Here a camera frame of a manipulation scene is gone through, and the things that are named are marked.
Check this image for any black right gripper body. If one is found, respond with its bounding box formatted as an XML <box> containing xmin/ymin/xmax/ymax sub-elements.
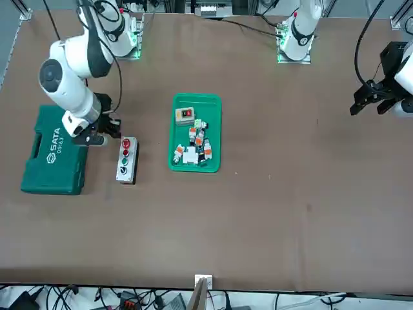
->
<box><xmin>92</xmin><ymin>92</ymin><xmax>115</xmax><ymax>134</ymax></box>

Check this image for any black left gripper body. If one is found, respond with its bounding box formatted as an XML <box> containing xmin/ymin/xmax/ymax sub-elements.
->
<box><xmin>379</xmin><ymin>41</ymin><xmax>409</xmax><ymax>86</ymax></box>

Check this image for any white button box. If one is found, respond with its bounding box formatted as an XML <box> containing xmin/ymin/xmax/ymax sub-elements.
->
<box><xmin>115</xmin><ymin>136</ymin><xmax>140</xmax><ymax>186</ymax></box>

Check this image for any green plastic tray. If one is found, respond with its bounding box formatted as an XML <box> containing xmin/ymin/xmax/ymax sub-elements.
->
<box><xmin>167</xmin><ymin>93</ymin><xmax>223</xmax><ymax>174</ymax></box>

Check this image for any green plastic tool case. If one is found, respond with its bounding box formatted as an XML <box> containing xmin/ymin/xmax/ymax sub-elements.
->
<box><xmin>20</xmin><ymin>104</ymin><xmax>89</xmax><ymax>196</ymax></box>

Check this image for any white circuit breaker block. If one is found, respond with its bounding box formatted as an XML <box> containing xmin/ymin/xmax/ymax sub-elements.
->
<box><xmin>182</xmin><ymin>146</ymin><xmax>199</xmax><ymax>166</ymax></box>

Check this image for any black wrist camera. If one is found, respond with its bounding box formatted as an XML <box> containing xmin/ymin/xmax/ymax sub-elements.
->
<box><xmin>71</xmin><ymin>127</ymin><xmax>109</xmax><ymax>147</ymax></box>

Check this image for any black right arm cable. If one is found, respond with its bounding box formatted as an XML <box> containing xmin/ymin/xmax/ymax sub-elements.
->
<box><xmin>77</xmin><ymin>0</ymin><xmax>124</xmax><ymax>114</ymax></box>

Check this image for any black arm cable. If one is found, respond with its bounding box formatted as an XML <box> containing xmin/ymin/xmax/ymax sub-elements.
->
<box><xmin>354</xmin><ymin>0</ymin><xmax>387</xmax><ymax>87</ymax></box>
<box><xmin>77</xmin><ymin>0</ymin><xmax>124</xmax><ymax>114</ymax></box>

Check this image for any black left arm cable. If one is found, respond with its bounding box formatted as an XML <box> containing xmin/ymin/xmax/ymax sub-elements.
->
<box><xmin>354</xmin><ymin>0</ymin><xmax>387</xmax><ymax>87</ymax></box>

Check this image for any aluminium frame profile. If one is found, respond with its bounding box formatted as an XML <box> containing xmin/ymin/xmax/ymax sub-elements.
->
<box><xmin>389</xmin><ymin>0</ymin><xmax>408</xmax><ymax>30</ymax></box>
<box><xmin>18</xmin><ymin>0</ymin><xmax>34</xmax><ymax>21</ymax></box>

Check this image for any beige switch box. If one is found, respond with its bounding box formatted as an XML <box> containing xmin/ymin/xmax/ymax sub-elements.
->
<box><xmin>174</xmin><ymin>106</ymin><xmax>196</xmax><ymax>127</ymax></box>

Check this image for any black left base cable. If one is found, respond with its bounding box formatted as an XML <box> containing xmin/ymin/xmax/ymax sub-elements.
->
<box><xmin>221</xmin><ymin>14</ymin><xmax>282</xmax><ymax>38</ymax></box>

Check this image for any aluminium frame post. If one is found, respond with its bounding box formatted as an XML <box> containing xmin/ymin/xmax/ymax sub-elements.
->
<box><xmin>188</xmin><ymin>274</ymin><xmax>214</xmax><ymax>310</ymax></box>

